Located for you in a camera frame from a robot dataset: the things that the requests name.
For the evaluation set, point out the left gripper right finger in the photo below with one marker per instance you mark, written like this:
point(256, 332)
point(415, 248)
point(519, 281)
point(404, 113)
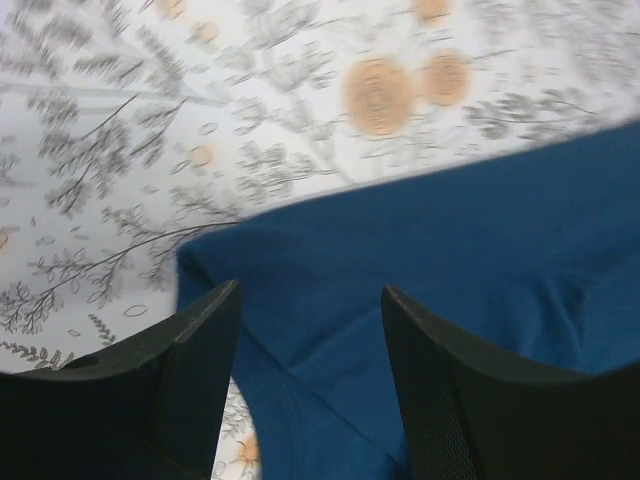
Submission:
point(473, 410)

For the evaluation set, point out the dark blue t shirt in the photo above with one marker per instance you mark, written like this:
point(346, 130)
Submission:
point(536, 252)

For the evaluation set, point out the floral table mat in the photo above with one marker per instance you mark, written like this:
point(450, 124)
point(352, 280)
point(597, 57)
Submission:
point(130, 128)

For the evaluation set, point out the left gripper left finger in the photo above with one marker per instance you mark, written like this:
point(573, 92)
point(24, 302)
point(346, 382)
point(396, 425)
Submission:
point(148, 407)

